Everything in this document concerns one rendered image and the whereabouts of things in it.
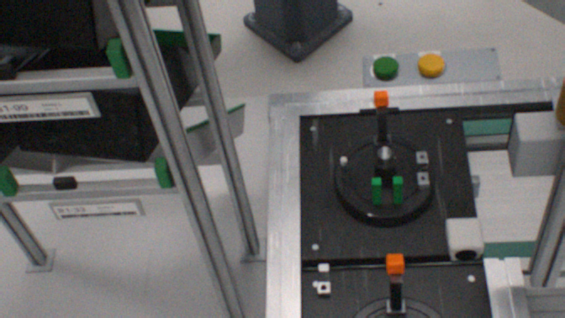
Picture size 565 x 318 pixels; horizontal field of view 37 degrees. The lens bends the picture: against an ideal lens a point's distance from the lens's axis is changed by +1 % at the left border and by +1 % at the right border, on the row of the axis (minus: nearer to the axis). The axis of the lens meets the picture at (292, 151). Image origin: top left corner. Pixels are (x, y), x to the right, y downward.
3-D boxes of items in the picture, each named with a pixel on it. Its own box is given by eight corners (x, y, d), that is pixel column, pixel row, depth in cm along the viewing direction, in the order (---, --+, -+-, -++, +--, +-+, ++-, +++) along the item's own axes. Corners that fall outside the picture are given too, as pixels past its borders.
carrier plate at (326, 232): (300, 127, 127) (299, 118, 125) (460, 118, 125) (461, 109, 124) (302, 267, 113) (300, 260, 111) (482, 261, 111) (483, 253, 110)
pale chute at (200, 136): (158, 125, 125) (159, 96, 124) (244, 133, 123) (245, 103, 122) (76, 158, 98) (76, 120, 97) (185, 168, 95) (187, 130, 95)
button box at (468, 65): (362, 79, 138) (361, 54, 133) (492, 71, 136) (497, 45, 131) (365, 112, 134) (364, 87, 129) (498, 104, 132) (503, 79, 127)
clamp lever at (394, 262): (387, 300, 104) (385, 253, 100) (403, 299, 104) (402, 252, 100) (388, 320, 101) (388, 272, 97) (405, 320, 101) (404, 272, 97)
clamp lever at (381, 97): (375, 135, 119) (373, 89, 115) (388, 135, 119) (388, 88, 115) (376, 150, 116) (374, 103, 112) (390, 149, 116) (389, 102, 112)
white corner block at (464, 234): (443, 232, 114) (445, 217, 111) (477, 231, 114) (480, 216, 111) (447, 263, 112) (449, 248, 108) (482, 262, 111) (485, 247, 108)
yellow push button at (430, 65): (416, 61, 132) (417, 53, 131) (442, 60, 132) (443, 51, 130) (419, 81, 130) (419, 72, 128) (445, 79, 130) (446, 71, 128)
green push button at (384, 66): (372, 64, 133) (372, 55, 131) (397, 63, 132) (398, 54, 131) (373, 83, 130) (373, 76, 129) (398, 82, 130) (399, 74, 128)
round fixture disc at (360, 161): (333, 144, 122) (333, 135, 120) (430, 139, 121) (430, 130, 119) (336, 226, 114) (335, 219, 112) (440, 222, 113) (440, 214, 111)
